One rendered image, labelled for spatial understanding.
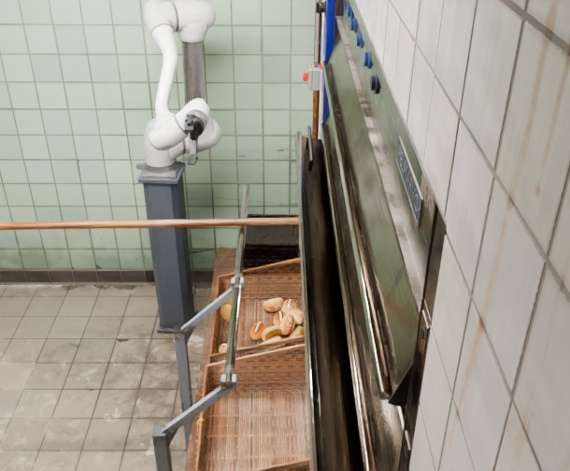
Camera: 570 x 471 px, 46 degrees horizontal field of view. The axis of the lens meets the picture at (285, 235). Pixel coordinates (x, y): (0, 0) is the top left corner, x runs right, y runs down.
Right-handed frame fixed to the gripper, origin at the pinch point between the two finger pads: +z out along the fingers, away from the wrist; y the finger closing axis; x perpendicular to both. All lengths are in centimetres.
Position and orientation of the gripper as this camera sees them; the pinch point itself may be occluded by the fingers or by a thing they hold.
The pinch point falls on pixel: (190, 146)
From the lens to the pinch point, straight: 257.0
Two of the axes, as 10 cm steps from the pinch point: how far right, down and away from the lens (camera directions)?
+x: -10.0, 0.1, -0.2
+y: 0.0, 8.5, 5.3
